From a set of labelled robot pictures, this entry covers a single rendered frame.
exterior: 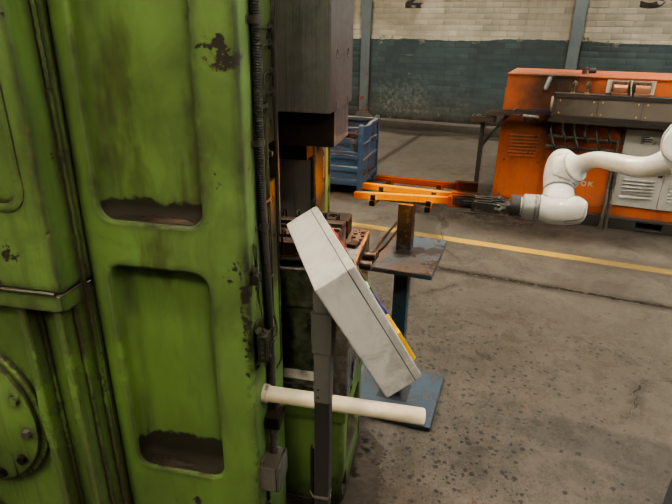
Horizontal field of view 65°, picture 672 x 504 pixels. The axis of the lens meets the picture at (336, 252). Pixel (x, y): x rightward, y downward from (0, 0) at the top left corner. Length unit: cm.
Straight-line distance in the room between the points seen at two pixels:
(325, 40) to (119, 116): 53
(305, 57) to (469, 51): 787
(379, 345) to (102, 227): 78
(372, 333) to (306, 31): 78
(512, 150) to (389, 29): 485
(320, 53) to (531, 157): 389
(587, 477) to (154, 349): 167
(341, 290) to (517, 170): 435
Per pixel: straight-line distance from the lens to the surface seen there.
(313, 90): 140
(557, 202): 195
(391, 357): 100
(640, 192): 521
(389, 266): 207
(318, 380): 119
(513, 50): 912
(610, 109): 493
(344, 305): 91
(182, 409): 169
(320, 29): 139
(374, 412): 148
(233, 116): 120
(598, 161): 194
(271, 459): 167
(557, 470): 239
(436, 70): 931
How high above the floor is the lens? 156
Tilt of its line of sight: 23 degrees down
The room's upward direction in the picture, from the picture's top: 1 degrees clockwise
